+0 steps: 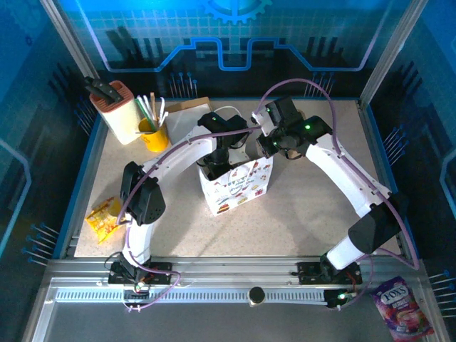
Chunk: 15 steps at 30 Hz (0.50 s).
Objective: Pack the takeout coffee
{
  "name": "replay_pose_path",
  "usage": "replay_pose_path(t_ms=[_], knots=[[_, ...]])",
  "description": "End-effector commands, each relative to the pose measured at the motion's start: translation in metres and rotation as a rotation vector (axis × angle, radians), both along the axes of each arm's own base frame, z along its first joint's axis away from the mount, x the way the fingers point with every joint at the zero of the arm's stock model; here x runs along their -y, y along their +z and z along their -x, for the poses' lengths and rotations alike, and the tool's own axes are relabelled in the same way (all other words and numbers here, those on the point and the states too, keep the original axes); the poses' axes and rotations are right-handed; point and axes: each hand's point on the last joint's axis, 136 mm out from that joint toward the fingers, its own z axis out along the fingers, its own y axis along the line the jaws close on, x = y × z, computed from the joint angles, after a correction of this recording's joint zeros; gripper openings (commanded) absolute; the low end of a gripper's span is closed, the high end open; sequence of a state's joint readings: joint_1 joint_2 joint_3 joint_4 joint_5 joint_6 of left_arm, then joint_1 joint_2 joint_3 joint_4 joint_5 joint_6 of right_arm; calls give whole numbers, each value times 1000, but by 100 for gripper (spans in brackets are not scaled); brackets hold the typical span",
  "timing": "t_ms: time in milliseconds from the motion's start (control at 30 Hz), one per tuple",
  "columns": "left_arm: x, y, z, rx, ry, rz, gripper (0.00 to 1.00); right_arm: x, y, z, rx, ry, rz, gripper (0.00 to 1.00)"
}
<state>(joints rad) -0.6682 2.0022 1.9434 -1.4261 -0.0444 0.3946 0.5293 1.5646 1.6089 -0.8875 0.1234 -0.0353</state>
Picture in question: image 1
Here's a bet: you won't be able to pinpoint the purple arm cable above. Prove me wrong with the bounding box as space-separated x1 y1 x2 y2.
115 126 263 311
256 78 420 311

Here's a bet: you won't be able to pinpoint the aluminium frame post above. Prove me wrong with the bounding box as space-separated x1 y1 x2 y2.
358 0 430 106
38 0 99 79

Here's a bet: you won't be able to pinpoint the white slotted cable duct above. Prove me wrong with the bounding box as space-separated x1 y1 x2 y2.
55 286 328 304

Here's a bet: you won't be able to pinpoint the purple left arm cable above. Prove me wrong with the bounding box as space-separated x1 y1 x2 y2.
115 126 263 311

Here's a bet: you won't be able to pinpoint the black round knob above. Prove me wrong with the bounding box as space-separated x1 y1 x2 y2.
247 286 266 308

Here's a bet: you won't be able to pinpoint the green wrapped straw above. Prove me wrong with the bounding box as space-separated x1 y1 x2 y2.
134 98 157 132

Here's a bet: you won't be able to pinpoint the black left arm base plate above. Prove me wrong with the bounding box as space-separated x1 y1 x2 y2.
108 262 175 286

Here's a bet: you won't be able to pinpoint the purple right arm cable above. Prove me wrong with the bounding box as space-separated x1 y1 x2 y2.
256 78 420 311

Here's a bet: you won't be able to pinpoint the white printed paper gift bag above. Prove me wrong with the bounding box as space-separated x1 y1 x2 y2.
198 105 274 217

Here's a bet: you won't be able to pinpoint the yellow mug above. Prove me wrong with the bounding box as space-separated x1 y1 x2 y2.
138 117 170 153

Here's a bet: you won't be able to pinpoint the purple Fox's candy bag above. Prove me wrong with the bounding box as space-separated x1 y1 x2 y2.
370 276 435 342

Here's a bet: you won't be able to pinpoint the white knife block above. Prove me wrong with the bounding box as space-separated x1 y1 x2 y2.
88 80 143 146

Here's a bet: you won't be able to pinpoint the brown cardboard napkin box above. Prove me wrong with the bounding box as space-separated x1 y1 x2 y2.
165 96 214 143

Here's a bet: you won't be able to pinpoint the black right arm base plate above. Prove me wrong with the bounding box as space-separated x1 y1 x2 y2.
297 261 363 286

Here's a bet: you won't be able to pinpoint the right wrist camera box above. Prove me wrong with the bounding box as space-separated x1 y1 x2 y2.
251 109 276 137

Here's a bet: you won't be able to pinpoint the yellow snack packet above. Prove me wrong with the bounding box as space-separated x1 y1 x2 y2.
84 196 125 245

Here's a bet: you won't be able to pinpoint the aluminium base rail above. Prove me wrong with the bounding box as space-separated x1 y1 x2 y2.
46 258 427 288

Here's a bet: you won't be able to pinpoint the black-handled knife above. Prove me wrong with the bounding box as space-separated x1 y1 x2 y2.
86 76 124 102
84 84 117 106

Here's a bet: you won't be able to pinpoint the white paper napkins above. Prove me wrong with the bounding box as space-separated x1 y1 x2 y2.
167 106 204 140

